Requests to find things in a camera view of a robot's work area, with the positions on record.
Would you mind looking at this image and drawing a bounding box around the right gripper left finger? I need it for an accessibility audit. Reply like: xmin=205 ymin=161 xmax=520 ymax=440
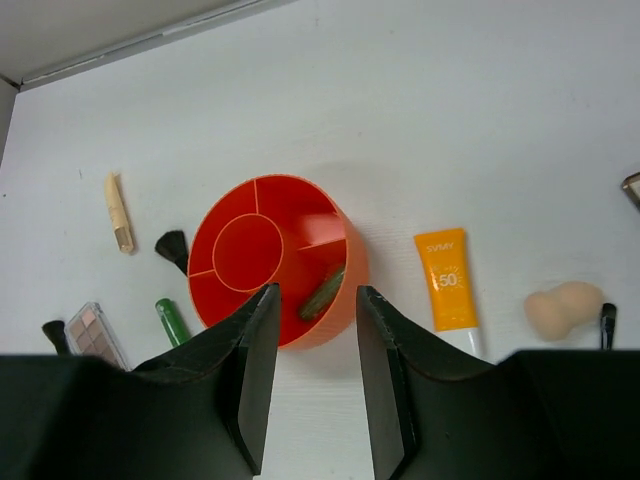
xmin=133 ymin=284 xmax=281 ymax=476

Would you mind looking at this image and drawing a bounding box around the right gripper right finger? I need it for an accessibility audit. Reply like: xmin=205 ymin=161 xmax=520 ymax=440
xmin=356 ymin=286 xmax=500 ymax=479

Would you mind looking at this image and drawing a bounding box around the green lip balm stick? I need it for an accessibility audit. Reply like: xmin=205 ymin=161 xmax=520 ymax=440
xmin=155 ymin=298 xmax=192 ymax=347

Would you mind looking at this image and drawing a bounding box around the large black makeup brush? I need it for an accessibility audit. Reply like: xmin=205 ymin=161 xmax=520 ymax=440
xmin=154 ymin=230 xmax=189 ymax=275

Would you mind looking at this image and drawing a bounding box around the beige makeup sponge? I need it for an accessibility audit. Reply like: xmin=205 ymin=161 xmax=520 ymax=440
xmin=523 ymin=281 xmax=605 ymax=342

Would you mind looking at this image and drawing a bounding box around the small black makeup brush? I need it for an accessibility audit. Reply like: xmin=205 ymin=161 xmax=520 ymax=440
xmin=41 ymin=320 xmax=71 ymax=355

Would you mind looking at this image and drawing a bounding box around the orange sunscreen tube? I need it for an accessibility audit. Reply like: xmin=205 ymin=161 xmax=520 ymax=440
xmin=414 ymin=228 xmax=483 ymax=359

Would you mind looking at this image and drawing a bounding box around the orange round organizer container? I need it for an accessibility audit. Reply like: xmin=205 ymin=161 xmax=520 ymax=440
xmin=187 ymin=174 xmax=369 ymax=350

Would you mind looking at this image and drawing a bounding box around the brown eyeshadow palette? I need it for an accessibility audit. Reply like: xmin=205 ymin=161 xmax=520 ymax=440
xmin=65 ymin=302 xmax=130 ymax=371

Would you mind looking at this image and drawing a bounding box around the beige concealer tube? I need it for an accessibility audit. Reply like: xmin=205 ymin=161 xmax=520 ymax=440
xmin=104 ymin=172 xmax=135 ymax=254

